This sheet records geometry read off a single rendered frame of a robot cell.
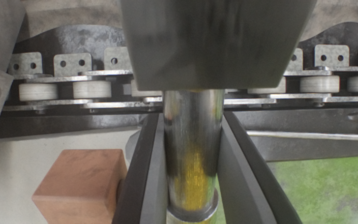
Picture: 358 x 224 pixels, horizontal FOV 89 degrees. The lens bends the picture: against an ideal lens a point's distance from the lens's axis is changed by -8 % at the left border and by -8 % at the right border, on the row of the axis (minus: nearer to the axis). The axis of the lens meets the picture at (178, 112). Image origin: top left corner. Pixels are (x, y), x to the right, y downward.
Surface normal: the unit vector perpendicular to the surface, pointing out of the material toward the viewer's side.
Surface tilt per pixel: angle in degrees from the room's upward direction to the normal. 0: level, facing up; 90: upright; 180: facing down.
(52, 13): 67
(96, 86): 35
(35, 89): 25
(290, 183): 0
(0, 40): 90
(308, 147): 0
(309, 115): 0
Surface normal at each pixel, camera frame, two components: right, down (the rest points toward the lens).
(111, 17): -0.07, 0.65
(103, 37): 0.00, 0.09
